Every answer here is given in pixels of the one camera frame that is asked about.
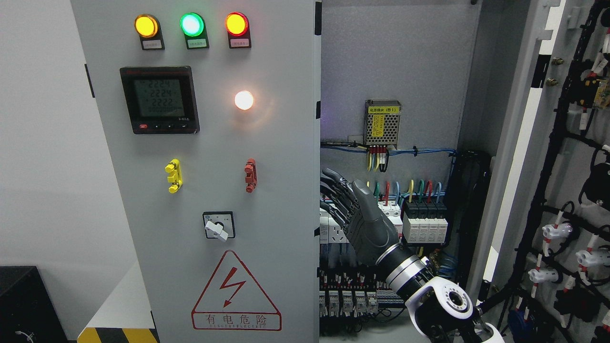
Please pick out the dark grey robot hand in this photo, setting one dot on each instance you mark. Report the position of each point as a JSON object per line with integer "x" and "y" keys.
{"x": 367, "y": 228}

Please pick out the grey cabinet door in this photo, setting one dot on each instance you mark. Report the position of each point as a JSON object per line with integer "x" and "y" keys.
{"x": 552, "y": 267}
{"x": 274, "y": 225}

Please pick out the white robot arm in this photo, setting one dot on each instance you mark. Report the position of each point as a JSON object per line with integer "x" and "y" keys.
{"x": 439, "y": 309}

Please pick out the red indicator lamp left door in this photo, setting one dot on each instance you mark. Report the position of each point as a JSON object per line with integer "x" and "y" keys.
{"x": 238, "y": 31}

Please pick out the green indicator lamp left door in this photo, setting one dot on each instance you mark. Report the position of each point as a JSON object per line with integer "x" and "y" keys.
{"x": 194, "y": 31}

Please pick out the yellow indicator lamp left door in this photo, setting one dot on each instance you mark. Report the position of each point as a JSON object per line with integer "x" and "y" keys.
{"x": 150, "y": 33}

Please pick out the white socket breaker row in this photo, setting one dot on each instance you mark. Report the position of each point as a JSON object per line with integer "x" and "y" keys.
{"x": 329, "y": 230}

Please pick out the black surge protector modules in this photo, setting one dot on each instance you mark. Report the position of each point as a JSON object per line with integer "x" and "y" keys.
{"x": 424, "y": 224}

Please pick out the black relay terminal row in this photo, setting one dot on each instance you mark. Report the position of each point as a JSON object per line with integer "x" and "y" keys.
{"x": 346, "y": 292}

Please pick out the perforated metal power supply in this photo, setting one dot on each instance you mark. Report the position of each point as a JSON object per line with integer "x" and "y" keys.
{"x": 382, "y": 119}

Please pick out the white glowing indicator lamp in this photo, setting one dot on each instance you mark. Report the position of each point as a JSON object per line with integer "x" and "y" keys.
{"x": 244, "y": 100}

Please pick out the red electric hazard warning sticker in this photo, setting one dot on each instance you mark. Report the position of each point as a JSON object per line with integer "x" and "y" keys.
{"x": 234, "y": 300}

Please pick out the black digital power meter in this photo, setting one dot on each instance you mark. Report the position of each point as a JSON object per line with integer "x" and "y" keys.
{"x": 160, "y": 100}

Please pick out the black box lower left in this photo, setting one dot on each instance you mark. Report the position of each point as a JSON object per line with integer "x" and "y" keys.
{"x": 26, "y": 311}

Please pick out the red terminal post block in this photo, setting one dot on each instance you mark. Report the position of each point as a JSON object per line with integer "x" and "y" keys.
{"x": 250, "y": 175}

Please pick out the white rotary selector switch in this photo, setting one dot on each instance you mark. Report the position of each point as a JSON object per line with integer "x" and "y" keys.
{"x": 219, "y": 225}

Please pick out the yellow terminal post block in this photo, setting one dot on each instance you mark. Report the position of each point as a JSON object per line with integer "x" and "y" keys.
{"x": 174, "y": 177}

